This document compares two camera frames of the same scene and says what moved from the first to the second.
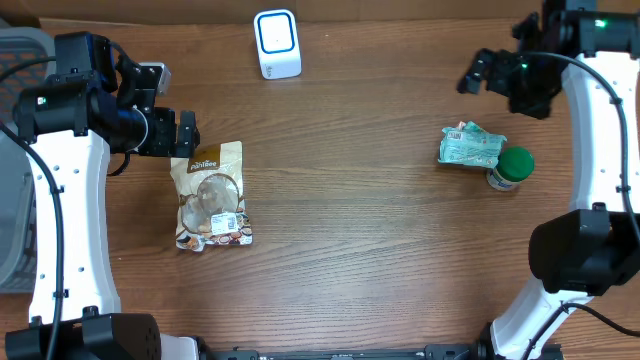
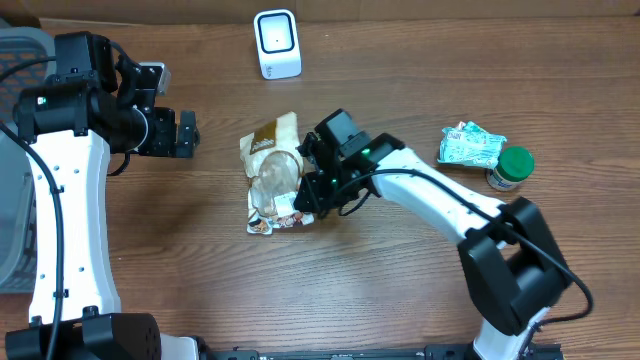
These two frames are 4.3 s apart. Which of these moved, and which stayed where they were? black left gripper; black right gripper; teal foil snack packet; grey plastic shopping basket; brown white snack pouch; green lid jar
Moved: black right gripper; brown white snack pouch
Stayed: grey plastic shopping basket; green lid jar; black left gripper; teal foil snack packet
